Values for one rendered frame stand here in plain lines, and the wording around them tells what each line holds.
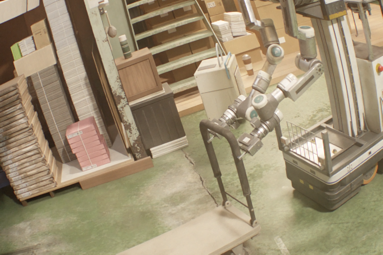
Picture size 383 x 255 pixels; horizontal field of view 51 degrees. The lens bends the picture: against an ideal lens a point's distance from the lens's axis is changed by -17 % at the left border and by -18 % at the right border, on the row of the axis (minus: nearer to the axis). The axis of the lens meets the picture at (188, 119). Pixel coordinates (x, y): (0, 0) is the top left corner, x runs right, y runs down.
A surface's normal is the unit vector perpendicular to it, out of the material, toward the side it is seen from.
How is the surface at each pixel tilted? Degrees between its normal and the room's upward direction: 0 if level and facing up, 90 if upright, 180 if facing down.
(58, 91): 90
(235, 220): 0
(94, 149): 90
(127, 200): 0
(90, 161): 90
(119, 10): 90
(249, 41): 68
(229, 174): 0
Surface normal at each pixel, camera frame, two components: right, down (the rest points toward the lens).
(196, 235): -0.29, -0.89
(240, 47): 0.12, -0.07
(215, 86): -0.21, 0.42
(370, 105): -0.88, 0.39
